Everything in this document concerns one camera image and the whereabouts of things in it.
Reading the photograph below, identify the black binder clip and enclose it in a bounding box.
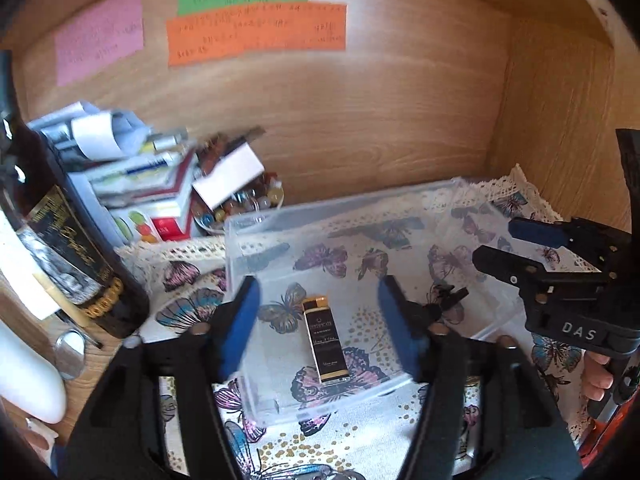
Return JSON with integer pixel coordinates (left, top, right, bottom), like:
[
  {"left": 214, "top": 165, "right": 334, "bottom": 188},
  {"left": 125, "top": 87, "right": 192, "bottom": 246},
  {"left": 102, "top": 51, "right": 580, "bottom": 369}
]
[{"left": 426, "top": 283, "right": 469, "bottom": 324}]

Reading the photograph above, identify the black gold lipstick box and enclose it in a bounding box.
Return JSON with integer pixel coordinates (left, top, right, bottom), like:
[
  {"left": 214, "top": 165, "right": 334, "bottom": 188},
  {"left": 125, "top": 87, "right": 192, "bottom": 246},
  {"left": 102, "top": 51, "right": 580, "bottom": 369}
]
[{"left": 303, "top": 296, "right": 349, "bottom": 384}]

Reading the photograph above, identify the person's right hand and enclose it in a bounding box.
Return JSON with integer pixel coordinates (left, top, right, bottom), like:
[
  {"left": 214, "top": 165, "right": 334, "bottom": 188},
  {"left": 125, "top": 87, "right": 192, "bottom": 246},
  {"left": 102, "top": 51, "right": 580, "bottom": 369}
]
[{"left": 582, "top": 351, "right": 614, "bottom": 402}]

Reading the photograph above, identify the small round mirror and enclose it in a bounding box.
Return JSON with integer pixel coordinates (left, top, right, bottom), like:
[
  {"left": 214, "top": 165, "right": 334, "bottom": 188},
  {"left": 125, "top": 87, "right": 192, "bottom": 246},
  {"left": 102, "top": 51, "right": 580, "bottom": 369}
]
[{"left": 53, "top": 330, "right": 86, "bottom": 380}]

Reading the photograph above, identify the white cylinder device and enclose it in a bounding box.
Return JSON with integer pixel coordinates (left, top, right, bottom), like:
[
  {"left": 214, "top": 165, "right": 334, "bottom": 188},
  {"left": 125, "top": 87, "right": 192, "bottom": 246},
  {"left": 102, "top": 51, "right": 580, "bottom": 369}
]
[{"left": 0, "top": 322, "right": 67, "bottom": 424}]

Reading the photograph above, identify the dark wine bottle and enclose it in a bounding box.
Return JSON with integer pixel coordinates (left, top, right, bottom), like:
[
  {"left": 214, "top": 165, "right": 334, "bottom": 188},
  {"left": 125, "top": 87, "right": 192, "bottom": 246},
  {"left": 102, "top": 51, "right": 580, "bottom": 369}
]
[{"left": 1, "top": 50, "right": 150, "bottom": 339}]

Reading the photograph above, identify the butterfly print lace cloth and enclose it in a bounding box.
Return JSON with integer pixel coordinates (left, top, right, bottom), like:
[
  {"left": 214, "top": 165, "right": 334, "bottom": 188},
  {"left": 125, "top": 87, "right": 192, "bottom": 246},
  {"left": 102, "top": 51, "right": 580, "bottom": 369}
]
[{"left": 118, "top": 168, "right": 592, "bottom": 479}]

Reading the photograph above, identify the clear plastic storage box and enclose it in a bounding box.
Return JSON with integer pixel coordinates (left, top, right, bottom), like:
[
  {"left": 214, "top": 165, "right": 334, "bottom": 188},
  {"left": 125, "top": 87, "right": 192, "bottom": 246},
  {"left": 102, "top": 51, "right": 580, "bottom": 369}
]
[{"left": 226, "top": 178, "right": 518, "bottom": 426}]

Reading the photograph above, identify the stack of papers and books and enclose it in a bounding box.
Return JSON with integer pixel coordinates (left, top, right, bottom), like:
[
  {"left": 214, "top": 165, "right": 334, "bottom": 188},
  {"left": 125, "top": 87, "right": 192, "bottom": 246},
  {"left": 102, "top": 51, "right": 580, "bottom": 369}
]
[{"left": 27, "top": 101, "right": 198, "bottom": 247}]

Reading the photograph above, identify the bowl of small trinkets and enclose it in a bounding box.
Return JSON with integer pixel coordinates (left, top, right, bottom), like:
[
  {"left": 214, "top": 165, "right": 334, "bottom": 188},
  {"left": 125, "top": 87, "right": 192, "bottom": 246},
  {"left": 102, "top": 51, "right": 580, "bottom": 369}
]
[{"left": 191, "top": 126, "right": 284, "bottom": 235}]

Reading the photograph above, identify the orange sticky note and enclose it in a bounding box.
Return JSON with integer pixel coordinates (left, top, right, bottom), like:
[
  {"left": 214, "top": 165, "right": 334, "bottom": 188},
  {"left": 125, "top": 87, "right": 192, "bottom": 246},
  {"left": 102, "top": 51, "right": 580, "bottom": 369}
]
[{"left": 166, "top": 1, "right": 347, "bottom": 67}]

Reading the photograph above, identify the pink sticky note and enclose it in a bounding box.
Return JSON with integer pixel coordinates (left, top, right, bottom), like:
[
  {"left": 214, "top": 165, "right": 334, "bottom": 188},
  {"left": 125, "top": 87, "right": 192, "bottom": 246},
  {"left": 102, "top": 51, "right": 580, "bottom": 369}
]
[{"left": 54, "top": 0, "right": 144, "bottom": 87}]

